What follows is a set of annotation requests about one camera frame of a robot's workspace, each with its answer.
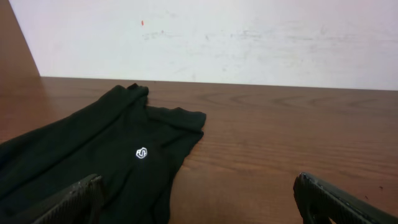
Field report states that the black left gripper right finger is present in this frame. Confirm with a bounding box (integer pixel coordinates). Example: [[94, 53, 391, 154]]
[[293, 172, 397, 224]]

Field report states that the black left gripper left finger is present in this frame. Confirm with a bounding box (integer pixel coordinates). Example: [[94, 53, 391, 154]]
[[34, 174, 105, 223]]

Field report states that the black t-shirt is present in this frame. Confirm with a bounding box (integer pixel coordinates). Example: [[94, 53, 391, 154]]
[[1, 85, 206, 223]]

